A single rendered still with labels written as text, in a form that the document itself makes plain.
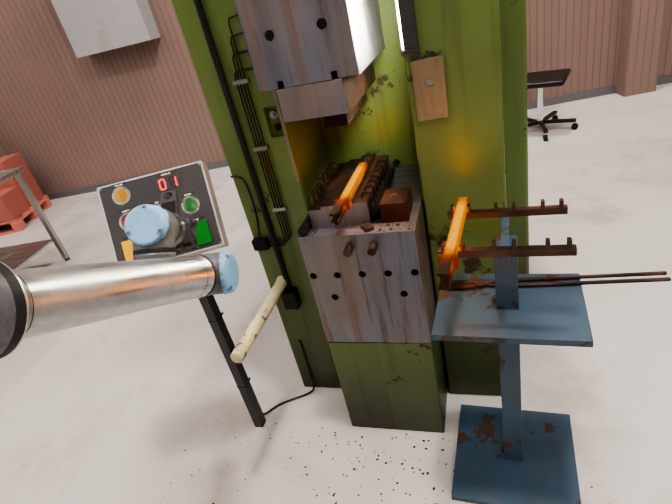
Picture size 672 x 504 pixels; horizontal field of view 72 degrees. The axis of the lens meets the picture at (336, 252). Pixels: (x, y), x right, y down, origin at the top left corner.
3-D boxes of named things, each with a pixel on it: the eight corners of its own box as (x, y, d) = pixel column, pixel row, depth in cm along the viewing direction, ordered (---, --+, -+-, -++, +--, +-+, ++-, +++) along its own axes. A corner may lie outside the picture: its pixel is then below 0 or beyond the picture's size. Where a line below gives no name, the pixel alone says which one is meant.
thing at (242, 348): (245, 365, 151) (240, 353, 148) (231, 364, 152) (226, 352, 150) (290, 286, 187) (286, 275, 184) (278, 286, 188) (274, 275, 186)
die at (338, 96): (349, 113, 130) (342, 78, 125) (284, 123, 136) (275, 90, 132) (375, 79, 164) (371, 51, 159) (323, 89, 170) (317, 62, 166)
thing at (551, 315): (593, 347, 115) (593, 341, 114) (431, 340, 130) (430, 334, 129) (578, 278, 139) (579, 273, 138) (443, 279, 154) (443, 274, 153)
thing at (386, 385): (444, 433, 182) (431, 343, 159) (352, 426, 194) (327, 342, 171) (451, 337, 227) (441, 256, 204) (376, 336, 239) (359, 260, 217)
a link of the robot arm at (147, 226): (122, 250, 98) (118, 203, 98) (144, 252, 110) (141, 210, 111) (167, 246, 98) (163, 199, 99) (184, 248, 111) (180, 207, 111)
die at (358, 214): (371, 224, 147) (366, 199, 143) (312, 228, 153) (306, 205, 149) (391, 173, 181) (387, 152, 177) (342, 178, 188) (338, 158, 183)
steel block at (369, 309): (431, 343, 159) (414, 230, 137) (327, 342, 171) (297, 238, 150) (441, 256, 204) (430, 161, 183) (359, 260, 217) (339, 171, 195)
